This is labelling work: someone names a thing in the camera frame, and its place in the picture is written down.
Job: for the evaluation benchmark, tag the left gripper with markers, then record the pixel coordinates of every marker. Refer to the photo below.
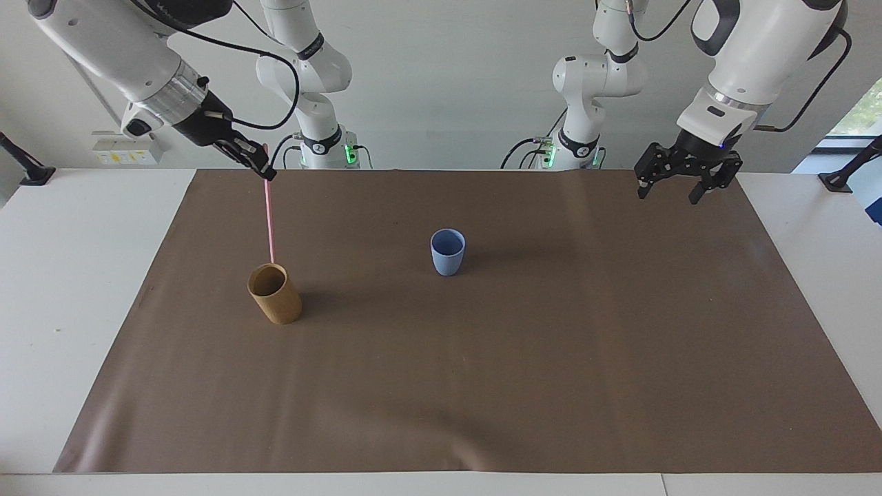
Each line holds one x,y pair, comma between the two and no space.
697,151

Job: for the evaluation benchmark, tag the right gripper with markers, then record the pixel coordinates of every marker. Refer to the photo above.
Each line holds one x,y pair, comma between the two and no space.
203,122

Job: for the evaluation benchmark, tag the pink chopstick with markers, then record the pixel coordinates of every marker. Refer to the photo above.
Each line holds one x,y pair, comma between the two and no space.
269,220

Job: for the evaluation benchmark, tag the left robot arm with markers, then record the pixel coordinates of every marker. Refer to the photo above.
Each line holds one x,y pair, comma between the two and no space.
754,48

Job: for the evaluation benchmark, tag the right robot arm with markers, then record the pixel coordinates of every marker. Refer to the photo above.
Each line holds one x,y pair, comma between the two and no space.
131,58

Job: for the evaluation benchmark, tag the brown wooden cup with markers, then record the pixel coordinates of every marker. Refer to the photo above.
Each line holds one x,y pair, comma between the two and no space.
279,300

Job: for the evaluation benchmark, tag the blue cup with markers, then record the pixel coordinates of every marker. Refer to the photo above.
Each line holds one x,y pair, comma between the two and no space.
448,255

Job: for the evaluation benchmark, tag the black stand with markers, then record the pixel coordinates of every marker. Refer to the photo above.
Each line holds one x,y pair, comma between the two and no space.
27,169
844,176

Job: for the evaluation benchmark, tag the window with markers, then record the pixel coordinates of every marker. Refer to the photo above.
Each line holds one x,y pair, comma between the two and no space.
861,114

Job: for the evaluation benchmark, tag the white wall socket box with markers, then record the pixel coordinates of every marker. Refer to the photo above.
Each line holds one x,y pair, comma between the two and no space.
127,148

